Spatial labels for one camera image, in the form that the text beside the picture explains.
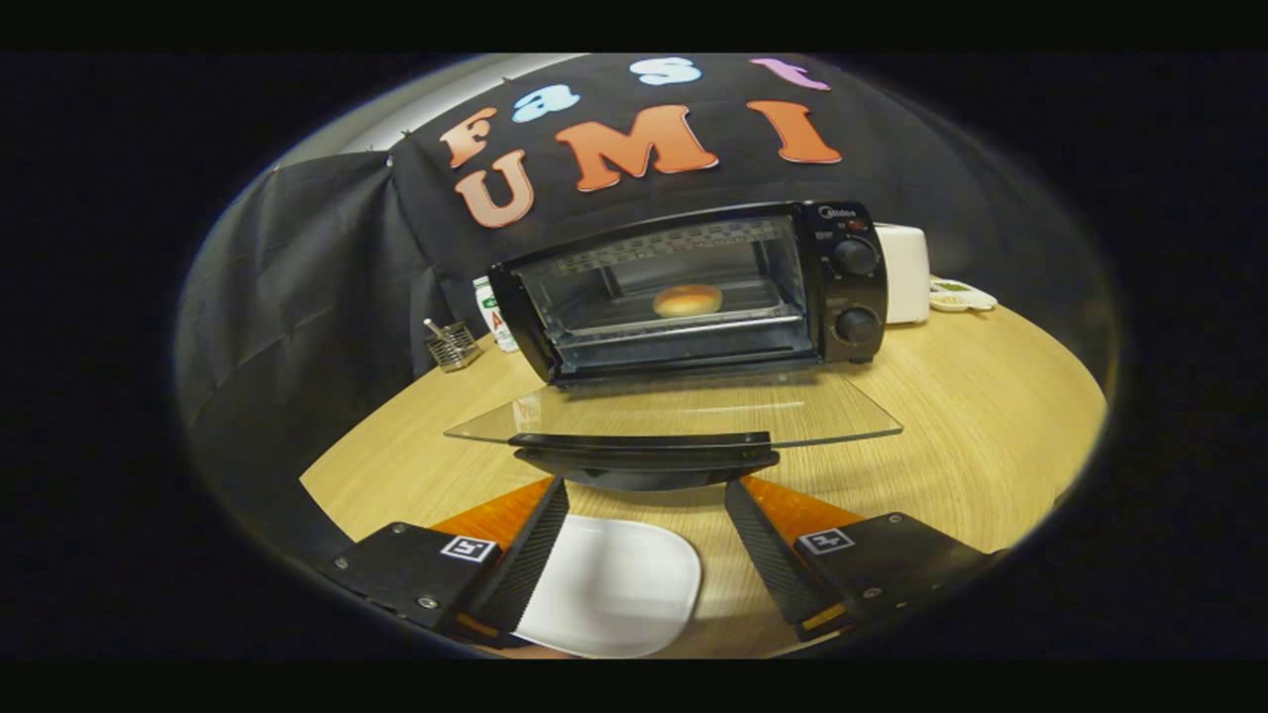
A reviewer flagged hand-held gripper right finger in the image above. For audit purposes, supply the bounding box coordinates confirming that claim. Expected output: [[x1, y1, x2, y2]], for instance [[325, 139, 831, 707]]
[[722, 476, 1009, 643]]

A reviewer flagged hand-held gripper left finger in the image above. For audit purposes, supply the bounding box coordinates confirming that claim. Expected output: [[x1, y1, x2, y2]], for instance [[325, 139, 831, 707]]
[[317, 476, 572, 648]]

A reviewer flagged brown sugared doughnut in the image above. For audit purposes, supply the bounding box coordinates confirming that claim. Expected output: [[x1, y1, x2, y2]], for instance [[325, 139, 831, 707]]
[[651, 283, 725, 320]]

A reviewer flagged black toaster oven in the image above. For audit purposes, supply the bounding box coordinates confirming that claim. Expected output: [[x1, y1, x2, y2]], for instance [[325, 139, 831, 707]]
[[443, 201, 905, 494]]

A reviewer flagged white plate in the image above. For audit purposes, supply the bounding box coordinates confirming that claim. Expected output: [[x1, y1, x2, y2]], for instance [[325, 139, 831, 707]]
[[511, 514, 703, 660]]

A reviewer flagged white bottle with green label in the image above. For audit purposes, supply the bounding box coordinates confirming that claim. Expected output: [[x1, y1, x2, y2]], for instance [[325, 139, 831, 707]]
[[472, 276, 521, 355]]

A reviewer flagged white appliance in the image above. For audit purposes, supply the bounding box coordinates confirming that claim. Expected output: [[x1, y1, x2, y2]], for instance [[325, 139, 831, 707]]
[[873, 224, 932, 326]]

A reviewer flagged small white divided dish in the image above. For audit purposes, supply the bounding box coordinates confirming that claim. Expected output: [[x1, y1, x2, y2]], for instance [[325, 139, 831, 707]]
[[928, 278, 999, 314]]

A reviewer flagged wire mesh utensil holder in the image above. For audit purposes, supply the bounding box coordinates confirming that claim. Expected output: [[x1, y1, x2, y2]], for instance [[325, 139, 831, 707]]
[[423, 317, 484, 373]]

